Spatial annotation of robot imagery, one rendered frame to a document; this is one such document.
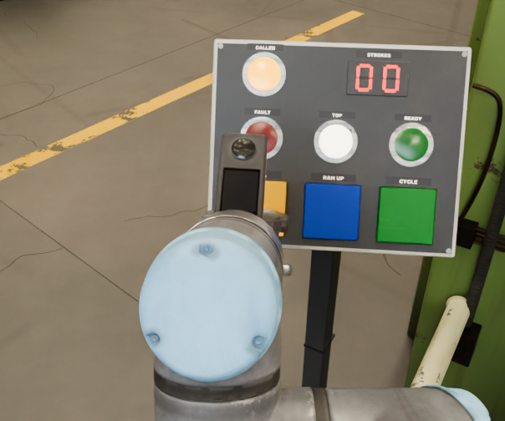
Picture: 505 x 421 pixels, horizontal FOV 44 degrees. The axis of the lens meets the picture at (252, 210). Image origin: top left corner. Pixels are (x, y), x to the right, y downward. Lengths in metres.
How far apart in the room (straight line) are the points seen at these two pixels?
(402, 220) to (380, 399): 0.43
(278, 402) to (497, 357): 0.99
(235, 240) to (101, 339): 1.70
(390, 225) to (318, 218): 0.10
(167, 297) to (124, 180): 2.39
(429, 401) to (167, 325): 0.19
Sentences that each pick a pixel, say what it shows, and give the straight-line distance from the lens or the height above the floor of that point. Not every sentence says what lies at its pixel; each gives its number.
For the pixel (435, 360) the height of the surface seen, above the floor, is 0.64.
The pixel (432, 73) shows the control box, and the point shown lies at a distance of 0.88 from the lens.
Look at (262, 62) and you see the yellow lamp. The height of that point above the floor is 1.18.
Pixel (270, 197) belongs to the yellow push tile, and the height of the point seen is 1.02.
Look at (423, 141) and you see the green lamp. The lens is 0.87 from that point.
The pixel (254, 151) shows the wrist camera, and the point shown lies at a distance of 0.61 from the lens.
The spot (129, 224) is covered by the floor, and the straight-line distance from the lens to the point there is 2.52.
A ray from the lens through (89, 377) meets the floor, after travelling 2.00.
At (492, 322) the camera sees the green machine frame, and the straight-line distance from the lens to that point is 1.35.
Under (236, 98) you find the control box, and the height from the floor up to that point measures 1.13.
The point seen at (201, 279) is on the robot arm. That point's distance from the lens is 0.39.
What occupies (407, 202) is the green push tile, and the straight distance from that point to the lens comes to 0.86.
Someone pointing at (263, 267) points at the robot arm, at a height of 1.25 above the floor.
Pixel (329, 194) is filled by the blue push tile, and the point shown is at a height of 1.03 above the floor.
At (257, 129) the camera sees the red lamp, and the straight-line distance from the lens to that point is 0.85.
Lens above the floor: 1.52
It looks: 37 degrees down
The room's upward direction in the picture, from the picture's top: straight up
